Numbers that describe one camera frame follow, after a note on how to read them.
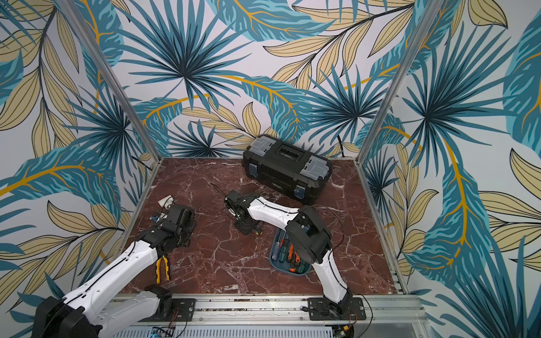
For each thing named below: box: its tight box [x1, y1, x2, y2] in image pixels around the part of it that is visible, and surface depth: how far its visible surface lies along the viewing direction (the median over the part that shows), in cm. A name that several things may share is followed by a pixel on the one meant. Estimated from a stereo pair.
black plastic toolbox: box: [242, 134, 333, 206], surface depth 98 cm
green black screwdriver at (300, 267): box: [294, 262, 306, 274], surface depth 81 cm
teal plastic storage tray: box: [269, 228, 313, 277], surface depth 85 cm
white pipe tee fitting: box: [157, 194, 174, 210], surface depth 100 cm
